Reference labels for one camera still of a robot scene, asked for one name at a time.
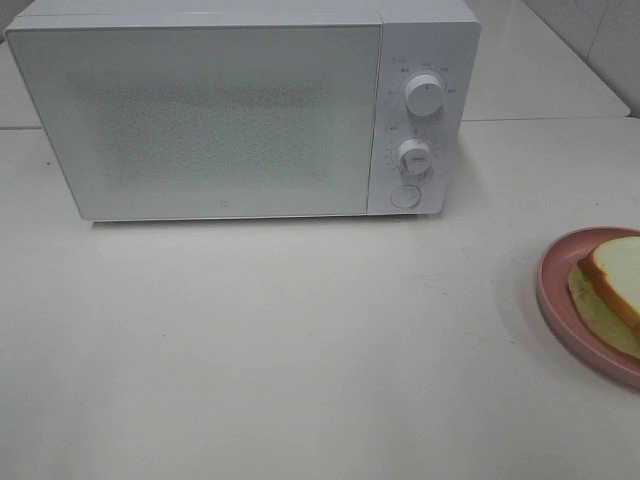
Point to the round white door button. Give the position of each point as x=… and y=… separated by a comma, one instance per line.
x=406, y=196

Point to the white microwave door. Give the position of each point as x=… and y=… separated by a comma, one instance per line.
x=207, y=123

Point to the upper white power knob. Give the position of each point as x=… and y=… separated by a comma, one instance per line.
x=424, y=94

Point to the pink round plate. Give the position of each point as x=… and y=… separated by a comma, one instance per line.
x=558, y=310

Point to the white microwave oven body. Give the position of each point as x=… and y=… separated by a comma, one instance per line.
x=440, y=37

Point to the lower white timer knob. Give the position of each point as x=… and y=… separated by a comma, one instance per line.
x=414, y=157

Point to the white bread sandwich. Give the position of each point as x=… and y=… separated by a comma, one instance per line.
x=604, y=286

